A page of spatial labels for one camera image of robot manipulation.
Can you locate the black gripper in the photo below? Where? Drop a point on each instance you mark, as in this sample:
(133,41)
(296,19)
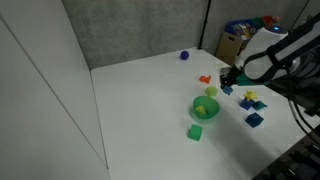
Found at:
(236,74)

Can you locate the light blue toy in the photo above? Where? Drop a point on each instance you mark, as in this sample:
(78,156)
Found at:
(227,90)

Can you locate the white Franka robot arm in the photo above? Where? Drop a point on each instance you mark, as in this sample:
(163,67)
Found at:
(276,53)

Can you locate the lime green cube toy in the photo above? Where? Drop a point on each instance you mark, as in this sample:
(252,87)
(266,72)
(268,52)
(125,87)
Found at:
(211,91)

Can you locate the orange toy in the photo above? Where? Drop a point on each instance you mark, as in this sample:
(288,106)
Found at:
(205,79)

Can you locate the yellow star toy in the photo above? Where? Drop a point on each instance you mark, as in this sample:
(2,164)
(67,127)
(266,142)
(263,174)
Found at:
(250,95)

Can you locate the purple block toy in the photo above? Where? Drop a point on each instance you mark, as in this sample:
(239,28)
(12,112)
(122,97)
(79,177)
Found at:
(246,104)

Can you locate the green plastic bowl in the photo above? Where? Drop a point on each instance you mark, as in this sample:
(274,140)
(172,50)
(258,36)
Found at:
(206,107)

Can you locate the yellow toy in bowl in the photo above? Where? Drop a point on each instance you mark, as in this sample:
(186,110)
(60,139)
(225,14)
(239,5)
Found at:
(201,110)

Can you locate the teal toy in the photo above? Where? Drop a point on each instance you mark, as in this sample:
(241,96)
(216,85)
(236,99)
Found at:
(259,105)

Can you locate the dark blue cube toy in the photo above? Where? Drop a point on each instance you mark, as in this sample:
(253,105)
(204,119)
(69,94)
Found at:
(254,119)

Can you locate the colourful toy box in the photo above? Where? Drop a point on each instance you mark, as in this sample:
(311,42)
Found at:
(248,28)

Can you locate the brown cardboard box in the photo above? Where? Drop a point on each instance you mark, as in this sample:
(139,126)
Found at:
(228,48)

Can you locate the purple ball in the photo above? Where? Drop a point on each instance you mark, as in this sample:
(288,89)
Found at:
(184,55)

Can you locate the black tripod pole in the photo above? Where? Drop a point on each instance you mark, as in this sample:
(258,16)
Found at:
(204,25)

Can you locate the teal green camera mount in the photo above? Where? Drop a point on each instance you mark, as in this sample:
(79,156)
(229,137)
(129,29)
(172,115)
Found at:
(250,81)

